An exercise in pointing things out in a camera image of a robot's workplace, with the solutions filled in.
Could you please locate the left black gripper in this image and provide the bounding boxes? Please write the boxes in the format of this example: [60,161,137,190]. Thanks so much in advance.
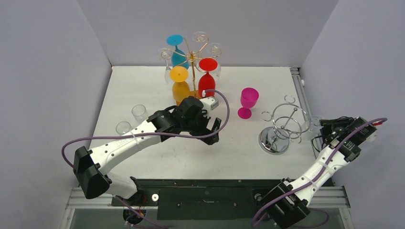
[182,110,220,145]

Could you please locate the clear glass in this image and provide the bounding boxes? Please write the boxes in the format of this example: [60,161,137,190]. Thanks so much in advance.
[192,31,209,43]
[116,121,133,136]
[131,104,149,123]
[206,43,222,81]
[301,116,321,141]
[158,48,172,85]

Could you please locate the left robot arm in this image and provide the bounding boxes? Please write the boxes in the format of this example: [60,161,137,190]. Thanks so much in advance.
[73,96,221,205]

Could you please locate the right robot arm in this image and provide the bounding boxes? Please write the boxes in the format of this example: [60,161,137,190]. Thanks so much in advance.
[252,117,382,229]

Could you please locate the yellow plastic wine glass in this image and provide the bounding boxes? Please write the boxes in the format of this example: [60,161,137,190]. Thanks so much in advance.
[170,66,191,105]

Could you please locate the red plastic wine glass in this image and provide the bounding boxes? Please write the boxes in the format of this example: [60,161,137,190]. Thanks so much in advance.
[198,58,218,98]

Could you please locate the pink plastic wine glass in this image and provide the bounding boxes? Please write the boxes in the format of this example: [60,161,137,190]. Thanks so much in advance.
[237,87,259,119]

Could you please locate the blue plastic wine glass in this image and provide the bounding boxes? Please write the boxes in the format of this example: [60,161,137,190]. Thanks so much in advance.
[166,34,190,70]

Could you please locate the clear glass on gold rack back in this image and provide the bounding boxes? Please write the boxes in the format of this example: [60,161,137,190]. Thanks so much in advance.
[192,31,209,43]

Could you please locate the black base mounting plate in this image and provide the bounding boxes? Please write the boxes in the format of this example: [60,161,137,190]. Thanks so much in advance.
[125,179,279,220]

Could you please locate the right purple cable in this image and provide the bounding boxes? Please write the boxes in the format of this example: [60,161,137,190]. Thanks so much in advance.
[251,117,388,228]

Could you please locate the purple cable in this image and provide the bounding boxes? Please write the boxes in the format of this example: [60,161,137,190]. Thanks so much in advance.
[61,89,231,170]
[251,117,388,228]

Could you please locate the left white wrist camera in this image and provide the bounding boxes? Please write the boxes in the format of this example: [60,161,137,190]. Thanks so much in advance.
[200,97,219,112]

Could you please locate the chrome wire glass rack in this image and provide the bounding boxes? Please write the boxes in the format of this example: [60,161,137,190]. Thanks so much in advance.
[258,95,307,155]

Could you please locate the gold wire glass rack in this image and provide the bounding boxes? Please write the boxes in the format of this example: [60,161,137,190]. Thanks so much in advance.
[167,37,213,99]

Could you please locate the aluminium rail right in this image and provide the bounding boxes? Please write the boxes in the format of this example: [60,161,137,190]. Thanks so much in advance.
[290,67,312,121]

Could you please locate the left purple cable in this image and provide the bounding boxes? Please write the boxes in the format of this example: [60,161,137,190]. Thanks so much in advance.
[61,89,231,170]

